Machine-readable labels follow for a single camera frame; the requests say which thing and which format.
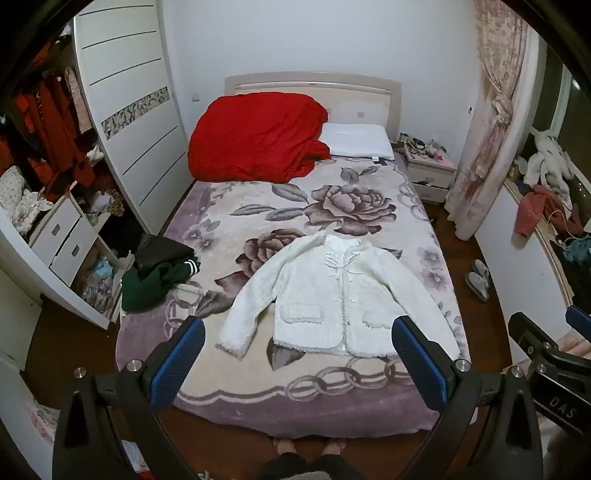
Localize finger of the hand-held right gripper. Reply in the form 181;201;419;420
565;304;591;345
508;312;562;375

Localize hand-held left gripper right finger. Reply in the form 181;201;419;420
391;316;544;480

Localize white nightstand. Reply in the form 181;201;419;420
403;150;458;205

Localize floral bed blanket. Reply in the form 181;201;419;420
115;154;472;439

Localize white fluffy jacket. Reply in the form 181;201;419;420
215;232;461;360

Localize person's dark trousers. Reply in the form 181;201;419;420
256;453;366;480

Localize green garment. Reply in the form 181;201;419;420
121;258;202;312

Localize dark garment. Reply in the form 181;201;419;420
134;233;195;273

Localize pink red garment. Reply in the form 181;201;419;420
514;186;583;239

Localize white wardrobe sliding door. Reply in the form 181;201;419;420
73;0;195;236

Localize pink floral curtain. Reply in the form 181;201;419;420
444;0;541;241

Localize white plush clothing pile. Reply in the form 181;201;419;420
525;130;577;204

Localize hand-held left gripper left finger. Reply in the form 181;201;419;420
53;318;206;480

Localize red duvet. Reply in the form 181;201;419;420
187;91;332;183

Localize teal cloth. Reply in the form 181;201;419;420
564;239;591;266

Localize clutter on nightstand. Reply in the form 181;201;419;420
398;133;455;168

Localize hanging red coats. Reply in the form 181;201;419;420
16;74;95;188

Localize person's left foot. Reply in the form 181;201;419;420
272;438;301;459

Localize beige bed headboard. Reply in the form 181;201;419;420
224;71;402;141

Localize white drawer unit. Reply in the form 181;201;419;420
28;193;101;288

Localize white pillow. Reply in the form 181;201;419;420
318;122;396;162

